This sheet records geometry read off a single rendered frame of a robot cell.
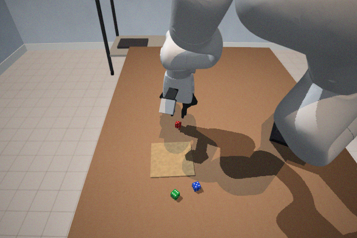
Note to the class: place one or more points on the blue die with white pips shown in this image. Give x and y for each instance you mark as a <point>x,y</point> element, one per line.
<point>196,186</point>

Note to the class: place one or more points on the beige flat mat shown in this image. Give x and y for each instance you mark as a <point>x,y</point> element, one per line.
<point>172,159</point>

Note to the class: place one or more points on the green die with white pips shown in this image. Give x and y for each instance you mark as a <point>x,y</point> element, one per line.
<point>175,194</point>

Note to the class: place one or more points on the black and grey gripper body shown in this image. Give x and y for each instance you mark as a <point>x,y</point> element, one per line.
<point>185,88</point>

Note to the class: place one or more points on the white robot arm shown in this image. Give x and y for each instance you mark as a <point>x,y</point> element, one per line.
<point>318,117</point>

